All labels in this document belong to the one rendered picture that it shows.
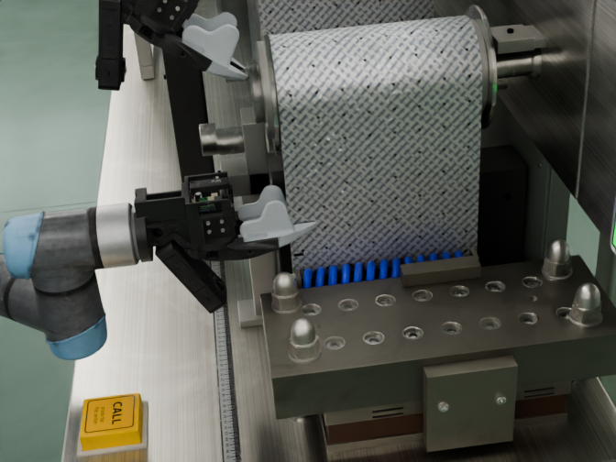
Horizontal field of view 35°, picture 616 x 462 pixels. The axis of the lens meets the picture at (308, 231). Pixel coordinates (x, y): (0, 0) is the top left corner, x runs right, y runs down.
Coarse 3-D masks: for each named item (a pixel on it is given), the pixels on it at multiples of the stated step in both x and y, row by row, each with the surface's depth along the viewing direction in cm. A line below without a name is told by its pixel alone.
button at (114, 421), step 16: (96, 400) 118; (112, 400) 118; (128, 400) 118; (96, 416) 115; (112, 416) 115; (128, 416) 115; (80, 432) 113; (96, 432) 113; (112, 432) 113; (128, 432) 113; (96, 448) 114
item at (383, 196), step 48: (336, 144) 112; (384, 144) 113; (432, 144) 113; (288, 192) 114; (336, 192) 115; (384, 192) 116; (432, 192) 117; (336, 240) 119; (384, 240) 119; (432, 240) 120
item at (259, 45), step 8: (480, 32) 111; (480, 40) 111; (256, 48) 115; (264, 48) 110; (480, 48) 110; (264, 56) 109; (480, 56) 110; (264, 64) 109; (272, 64) 109; (488, 64) 110; (264, 72) 108; (488, 72) 110; (264, 80) 108; (488, 80) 111; (264, 88) 108; (488, 88) 111; (264, 96) 109; (264, 104) 111; (272, 120) 110; (272, 128) 111; (272, 136) 113
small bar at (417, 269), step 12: (408, 264) 117; (420, 264) 117; (432, 264) 117; (444, 264) 116; (456, 264) 116; (468, 264) 116; (408, 276) 115; (420, 276) 115; (432, 276) 116; (444, 276) 116; (456, 276) 116; (468, 276) 116
